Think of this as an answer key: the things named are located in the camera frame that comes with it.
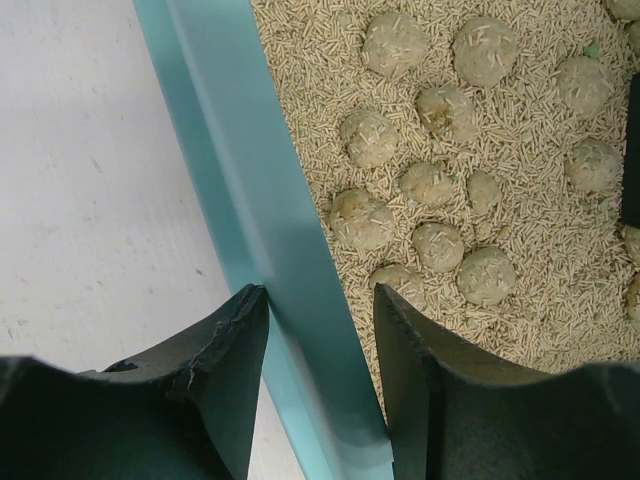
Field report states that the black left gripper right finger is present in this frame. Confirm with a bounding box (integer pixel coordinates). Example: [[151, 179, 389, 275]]
[[373, 284, 639, 479]]

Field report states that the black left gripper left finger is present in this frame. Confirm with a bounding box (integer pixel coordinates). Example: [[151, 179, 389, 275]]
[[1, 285, 269, 479]]

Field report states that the teal plastic litter box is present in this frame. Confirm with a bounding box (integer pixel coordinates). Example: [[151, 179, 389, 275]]
[[135, 1, 392, 479]]

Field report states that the black slotted litter scoop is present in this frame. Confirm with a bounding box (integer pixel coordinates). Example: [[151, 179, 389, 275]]
[[621, 73, 640, 229]]

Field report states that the litter clump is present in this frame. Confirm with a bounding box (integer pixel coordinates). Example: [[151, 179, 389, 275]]
[[416, 86, 477, 142], [467, 170, 502, 214], [456, 247, 516, 305], [556, 56, 614, 119], [564, 138, 623, 192], [623, 225, 640, 266], [400, 162, 453, 207], [340, 110, 399, 169], [361, 12, 429, 78], [452, 17, 518, 87], [412, 222, 464, 273], [603, 0, 640, 21], [625, 272, 640, 321], [329, 189, 396, 251], [369, 264, 426, 311]]

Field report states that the beige pellet cat litter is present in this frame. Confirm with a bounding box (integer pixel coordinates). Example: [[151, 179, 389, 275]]
[[249, 0, 640, 374]]

